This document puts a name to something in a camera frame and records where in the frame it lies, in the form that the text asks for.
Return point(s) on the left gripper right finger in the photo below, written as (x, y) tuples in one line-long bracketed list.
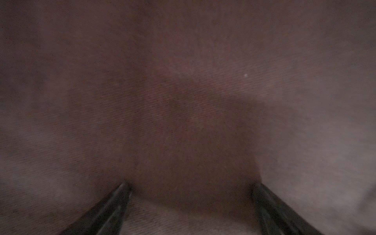
[(276, 217)]

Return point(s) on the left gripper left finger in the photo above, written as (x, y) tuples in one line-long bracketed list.
[(104, 218)]

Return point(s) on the brown trousers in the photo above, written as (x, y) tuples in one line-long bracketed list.
[(190, 102)]

